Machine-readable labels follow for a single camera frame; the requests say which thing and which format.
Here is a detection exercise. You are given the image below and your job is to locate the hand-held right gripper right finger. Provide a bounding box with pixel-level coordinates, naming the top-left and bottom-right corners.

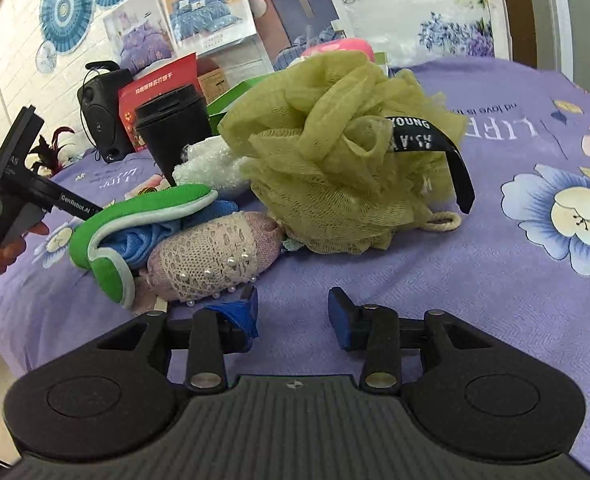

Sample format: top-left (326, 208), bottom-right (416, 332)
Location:
top-left (327, 287), bottom-right (496, 391)

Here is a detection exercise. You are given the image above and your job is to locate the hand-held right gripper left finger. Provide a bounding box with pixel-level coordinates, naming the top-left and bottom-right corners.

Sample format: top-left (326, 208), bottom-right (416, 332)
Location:
top-left (98, 285), bottom-right (261, 394)

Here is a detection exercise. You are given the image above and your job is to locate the green white-edged cloth pad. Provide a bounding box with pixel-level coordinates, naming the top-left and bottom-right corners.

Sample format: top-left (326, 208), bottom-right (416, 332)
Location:
top-left (70, 184), bottom-right (219, 308)

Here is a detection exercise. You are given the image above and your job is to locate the white fluffy towel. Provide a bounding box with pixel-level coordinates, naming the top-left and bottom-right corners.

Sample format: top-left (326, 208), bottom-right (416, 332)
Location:
top-left (172, 137), bottom-right (251, 198)

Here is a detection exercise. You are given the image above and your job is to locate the green box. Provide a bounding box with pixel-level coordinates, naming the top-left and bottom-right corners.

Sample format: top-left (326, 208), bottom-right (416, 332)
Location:
top-left (207, 72), bottom-right (286, 136)

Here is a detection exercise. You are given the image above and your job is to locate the person's left hand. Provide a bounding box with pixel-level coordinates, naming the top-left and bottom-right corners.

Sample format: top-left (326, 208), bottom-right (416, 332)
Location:
top-left (0, 201), bottom-right (51, 277)

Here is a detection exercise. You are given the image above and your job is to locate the dark red feather decoration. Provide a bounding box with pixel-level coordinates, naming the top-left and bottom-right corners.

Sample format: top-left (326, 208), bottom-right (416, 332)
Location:
top-left (28, 126), bottom-right (76, 178)

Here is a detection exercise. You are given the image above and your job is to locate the blue cloth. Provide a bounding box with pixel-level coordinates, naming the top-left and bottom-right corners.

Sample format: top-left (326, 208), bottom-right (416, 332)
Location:
top-left (99, 200), bottom-right (238, 271)

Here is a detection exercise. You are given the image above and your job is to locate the pink lace pearl pouch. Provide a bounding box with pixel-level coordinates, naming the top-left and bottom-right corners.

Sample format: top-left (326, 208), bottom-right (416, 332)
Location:
top-left (135, 210), bottom-right (285, 311)

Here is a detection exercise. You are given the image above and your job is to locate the black speaker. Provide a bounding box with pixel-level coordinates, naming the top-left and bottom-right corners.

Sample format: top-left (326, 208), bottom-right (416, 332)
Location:
top-left (76, 61), bottom-right (136, 163)

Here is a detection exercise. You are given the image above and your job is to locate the black cup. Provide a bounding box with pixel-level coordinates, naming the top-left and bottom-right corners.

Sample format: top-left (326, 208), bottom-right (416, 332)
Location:
top-left (134, 84), bottom-right (213, 188)

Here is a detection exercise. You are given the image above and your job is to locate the small blue paper fan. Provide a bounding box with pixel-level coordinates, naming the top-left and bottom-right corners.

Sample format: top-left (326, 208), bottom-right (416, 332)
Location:
top-left (35, 40), bottom-right (58, 73)

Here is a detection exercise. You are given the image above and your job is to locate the purple floral bed sheet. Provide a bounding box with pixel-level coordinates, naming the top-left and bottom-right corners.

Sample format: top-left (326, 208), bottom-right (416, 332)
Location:
top-left (0, 55), bottom-right (590, 471)

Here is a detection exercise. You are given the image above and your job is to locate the red biscuit box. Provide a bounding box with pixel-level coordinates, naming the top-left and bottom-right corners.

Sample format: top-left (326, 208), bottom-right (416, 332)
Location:
top-left (118, 52), bottom-right (198, 153)

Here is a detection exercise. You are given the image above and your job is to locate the olive green mesh bath pouf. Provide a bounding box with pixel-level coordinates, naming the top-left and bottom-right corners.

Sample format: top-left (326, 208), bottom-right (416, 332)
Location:
top-left (216, 51), bottom-right (476, 256)

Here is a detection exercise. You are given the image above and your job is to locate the large blue paper fan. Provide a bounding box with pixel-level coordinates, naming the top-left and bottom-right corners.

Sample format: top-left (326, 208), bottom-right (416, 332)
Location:
top-left (38, 0), bottom-right (96, 56)

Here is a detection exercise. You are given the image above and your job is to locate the brown cardboard box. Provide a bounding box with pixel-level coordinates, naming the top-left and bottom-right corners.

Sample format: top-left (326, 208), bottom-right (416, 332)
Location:
top-left (197, 57), bottom-right (236, 106)

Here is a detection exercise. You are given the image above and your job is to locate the glass jar pink mushroom lid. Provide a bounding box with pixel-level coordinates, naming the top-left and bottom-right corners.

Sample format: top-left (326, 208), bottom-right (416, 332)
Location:
top-left (300, 36), bottom-right (376, 62)

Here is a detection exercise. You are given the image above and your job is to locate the floral bedding package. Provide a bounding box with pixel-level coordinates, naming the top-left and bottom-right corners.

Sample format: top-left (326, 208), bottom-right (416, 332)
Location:
top-left (240, 0), bottom-right (496, 68)

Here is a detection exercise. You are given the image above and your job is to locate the brown wooden door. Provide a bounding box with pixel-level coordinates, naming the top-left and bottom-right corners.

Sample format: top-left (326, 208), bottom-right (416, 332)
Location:
top-left (500, 0), bottom-right (540, 56)

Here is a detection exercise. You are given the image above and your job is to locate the purple bedding wall poster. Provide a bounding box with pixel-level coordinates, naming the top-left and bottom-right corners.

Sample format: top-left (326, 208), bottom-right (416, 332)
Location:
top-left (102, 0), bottom-right (176, 76)

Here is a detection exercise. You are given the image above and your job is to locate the blue bedding wall poster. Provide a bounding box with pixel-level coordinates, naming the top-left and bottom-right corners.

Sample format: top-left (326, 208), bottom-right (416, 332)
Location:
top-left (155, 0), bottom-right (256, 56)

